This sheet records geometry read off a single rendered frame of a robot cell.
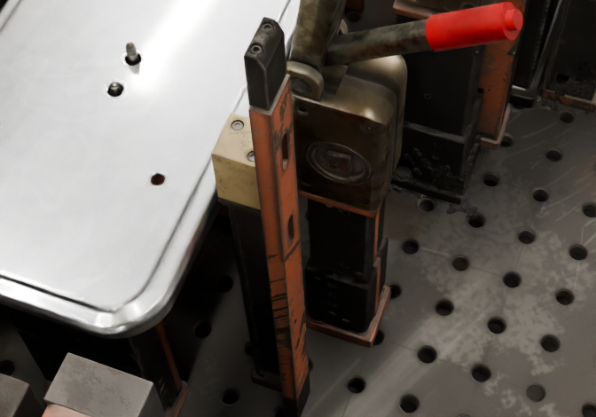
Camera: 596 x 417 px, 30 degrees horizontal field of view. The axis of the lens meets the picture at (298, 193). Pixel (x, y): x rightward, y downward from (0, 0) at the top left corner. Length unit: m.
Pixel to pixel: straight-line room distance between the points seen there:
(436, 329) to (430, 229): 0.11
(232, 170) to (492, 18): 0.18
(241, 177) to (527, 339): 0.42
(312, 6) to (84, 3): 0.25
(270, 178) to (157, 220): 0.12
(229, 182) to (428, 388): 0.37
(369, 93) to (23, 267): 0.25
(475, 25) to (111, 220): 0.27
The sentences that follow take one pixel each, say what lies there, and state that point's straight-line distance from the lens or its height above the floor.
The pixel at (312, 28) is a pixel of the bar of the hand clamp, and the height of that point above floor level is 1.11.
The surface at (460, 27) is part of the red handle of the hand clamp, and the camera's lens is 0.65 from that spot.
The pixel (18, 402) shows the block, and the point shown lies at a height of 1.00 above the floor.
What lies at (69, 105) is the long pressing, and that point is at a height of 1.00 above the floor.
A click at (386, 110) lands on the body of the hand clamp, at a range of 0.72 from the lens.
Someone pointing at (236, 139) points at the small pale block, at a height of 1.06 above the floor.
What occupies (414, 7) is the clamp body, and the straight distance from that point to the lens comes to 0.90.
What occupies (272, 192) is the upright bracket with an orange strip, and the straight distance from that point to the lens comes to 0.65.
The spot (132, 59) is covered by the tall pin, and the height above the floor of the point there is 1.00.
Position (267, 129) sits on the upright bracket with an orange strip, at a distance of 0.60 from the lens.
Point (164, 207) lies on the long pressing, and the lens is 0.74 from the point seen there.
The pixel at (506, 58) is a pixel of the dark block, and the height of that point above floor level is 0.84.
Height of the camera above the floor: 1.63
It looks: 58 degrees down
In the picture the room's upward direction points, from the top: 4 degrees counter-clockwise
